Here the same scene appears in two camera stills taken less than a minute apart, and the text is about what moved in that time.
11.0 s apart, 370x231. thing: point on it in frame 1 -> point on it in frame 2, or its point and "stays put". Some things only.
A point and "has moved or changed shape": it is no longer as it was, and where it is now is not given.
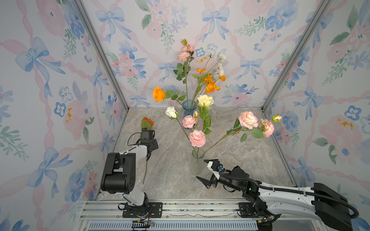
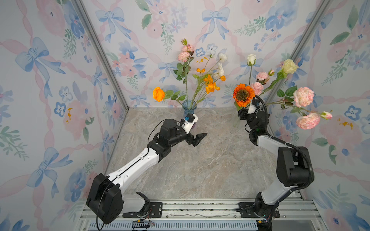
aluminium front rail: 108,215 stays put
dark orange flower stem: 145,171 -> 243,95
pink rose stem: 248,124 -> 299,99
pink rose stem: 197,149 -> 262,78
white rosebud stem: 188,138 has moved or changed shape
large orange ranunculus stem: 160,95 stays put
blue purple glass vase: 189,106 stays put
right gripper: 208,184 -> 243,113
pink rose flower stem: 183,69 stays put
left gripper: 155,145 -> 196,140
